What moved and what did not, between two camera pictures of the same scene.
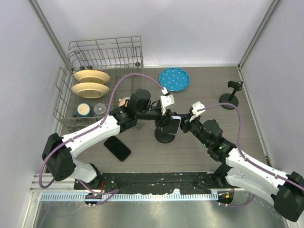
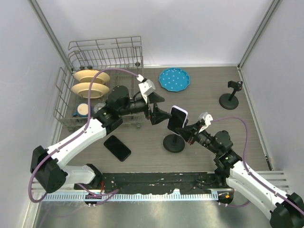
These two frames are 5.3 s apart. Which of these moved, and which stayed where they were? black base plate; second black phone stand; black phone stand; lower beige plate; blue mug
Moved: black phone stand
Stayed: black base plate; blue mug; second black phone stand; lower beige plate
